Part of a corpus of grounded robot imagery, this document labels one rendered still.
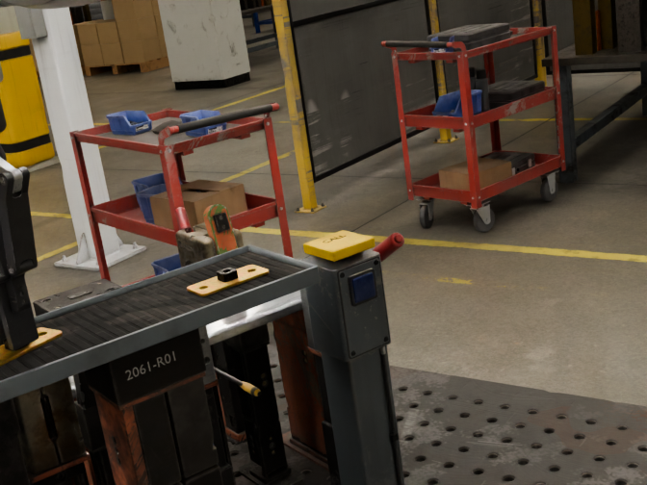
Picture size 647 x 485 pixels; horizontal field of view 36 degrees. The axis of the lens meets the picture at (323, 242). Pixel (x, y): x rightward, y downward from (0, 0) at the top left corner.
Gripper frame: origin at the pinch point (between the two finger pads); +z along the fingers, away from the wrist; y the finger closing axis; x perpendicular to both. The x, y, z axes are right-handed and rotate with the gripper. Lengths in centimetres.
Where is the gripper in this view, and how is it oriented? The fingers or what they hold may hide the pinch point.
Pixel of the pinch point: (8, 308)
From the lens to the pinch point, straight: 97.3
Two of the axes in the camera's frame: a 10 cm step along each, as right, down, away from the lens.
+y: -8.0, -0.7, 5.9
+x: -5.8, 3.2, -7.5
